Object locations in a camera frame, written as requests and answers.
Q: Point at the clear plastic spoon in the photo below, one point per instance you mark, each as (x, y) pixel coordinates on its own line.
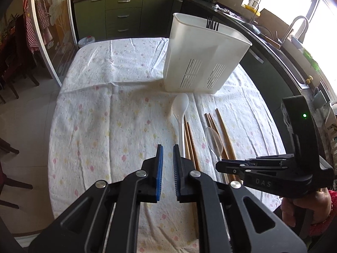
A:
(214, 141)

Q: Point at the grey cup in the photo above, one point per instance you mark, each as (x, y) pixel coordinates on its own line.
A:
(320, 98)

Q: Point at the black plastic fork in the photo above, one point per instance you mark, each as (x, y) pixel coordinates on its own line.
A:
(212, 24)

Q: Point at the red checkered apron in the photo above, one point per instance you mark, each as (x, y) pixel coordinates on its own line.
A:
(31, 31)

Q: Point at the crumpled dish rag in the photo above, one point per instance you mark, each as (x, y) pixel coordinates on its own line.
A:
(223, 9)

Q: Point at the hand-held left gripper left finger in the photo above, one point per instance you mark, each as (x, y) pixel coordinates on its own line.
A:
(159, 174)

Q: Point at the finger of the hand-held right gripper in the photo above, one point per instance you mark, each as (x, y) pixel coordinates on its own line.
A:
(273, 160)
(229, 166)

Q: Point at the white floral tablecloth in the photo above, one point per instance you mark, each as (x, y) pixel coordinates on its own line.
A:
(110, 126)

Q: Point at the trash bin with white bag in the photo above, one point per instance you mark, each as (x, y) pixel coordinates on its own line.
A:
(86, 41)

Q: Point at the person's right hand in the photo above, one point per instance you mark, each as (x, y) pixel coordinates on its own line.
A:
(320, 203)

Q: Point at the yellow holder on faucet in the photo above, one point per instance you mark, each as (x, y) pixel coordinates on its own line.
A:
(251, 9)

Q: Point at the green cabinet drawer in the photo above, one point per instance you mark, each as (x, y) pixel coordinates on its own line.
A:
(123, 30)
(123, 2)
(123, 15)

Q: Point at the arched chrome faucet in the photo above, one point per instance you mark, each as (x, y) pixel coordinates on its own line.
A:
(293, 23)

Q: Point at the person's right forearm red sleeve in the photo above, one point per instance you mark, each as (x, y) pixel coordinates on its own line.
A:
(333, 200)

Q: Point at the green kitchen cabinets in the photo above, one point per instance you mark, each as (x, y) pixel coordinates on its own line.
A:
(87, 18)

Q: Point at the white plastic utensil holder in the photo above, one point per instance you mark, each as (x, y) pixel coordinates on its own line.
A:
(202, 58)

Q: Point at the brown cutting board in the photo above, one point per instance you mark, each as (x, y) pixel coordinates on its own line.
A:
(271, 18)

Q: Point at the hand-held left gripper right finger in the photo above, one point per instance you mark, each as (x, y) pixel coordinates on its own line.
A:
(176, 174)

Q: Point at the etched glass sliding door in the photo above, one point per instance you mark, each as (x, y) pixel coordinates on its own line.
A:
(52, 31)

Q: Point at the white plastic spoon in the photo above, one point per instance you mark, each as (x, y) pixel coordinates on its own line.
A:
(180, 105)

